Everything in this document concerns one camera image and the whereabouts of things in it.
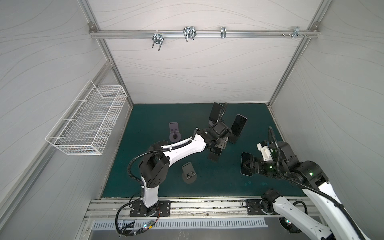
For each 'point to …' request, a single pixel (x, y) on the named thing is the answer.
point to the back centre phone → (215, 112)
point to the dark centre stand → (214, 154)
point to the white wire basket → (85, 129)
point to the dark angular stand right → (232, 138)
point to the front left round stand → (189, 175)
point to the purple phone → (239, 124)
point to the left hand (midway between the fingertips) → (222, 137)
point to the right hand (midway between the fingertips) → (252, 161)
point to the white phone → (216, 150)
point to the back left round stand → (175, 136)
